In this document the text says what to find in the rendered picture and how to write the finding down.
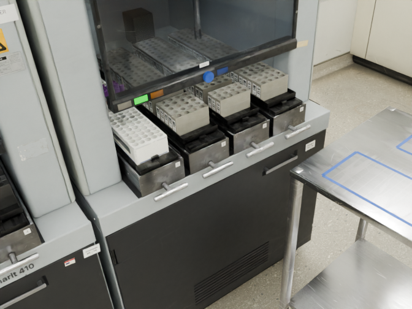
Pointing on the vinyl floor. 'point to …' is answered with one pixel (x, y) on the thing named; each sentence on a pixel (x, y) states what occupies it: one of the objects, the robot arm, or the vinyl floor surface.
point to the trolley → (339, 263)
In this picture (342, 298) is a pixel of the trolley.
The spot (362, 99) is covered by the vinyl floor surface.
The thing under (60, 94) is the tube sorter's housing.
